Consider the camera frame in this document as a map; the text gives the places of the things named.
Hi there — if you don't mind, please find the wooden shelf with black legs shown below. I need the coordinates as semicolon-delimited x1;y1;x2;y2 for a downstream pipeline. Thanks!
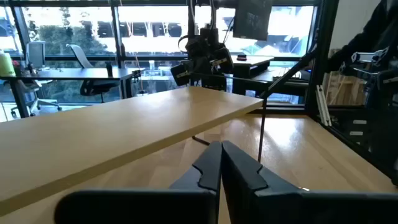
0;86;269;217

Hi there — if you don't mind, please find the black office chair pale backrest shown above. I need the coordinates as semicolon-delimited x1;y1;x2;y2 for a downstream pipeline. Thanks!
66;44;121;104

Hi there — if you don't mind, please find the grey office chair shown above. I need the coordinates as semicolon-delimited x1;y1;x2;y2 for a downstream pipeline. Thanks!
10;40;63;118

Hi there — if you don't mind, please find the black operator desk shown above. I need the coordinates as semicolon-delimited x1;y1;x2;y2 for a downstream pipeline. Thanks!
231;55;310;96

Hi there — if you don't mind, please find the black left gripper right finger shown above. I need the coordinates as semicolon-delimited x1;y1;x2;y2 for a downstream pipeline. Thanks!
221;140;398;224

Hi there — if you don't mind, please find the long black office desk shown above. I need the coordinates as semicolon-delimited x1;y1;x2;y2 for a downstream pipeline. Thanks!
0;67;146;118

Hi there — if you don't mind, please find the black aluminium table frame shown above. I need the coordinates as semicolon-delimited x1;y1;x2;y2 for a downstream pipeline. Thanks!
248;0;398;187

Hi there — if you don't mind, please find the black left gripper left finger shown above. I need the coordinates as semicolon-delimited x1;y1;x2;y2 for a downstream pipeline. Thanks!
54;141;223;224

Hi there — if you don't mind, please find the yellow-green cylinder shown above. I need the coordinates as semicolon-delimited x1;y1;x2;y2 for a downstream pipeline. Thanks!
0;51;16;78

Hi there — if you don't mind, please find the dark monitor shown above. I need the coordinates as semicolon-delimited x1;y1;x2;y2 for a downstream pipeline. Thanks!
232;0;274;42

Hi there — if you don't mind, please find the person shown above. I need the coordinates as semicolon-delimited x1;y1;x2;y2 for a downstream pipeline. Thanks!
326;0;398;74

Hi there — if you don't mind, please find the silver aluminium extrusion bar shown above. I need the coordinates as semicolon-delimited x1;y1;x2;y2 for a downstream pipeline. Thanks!
315;84;333;127

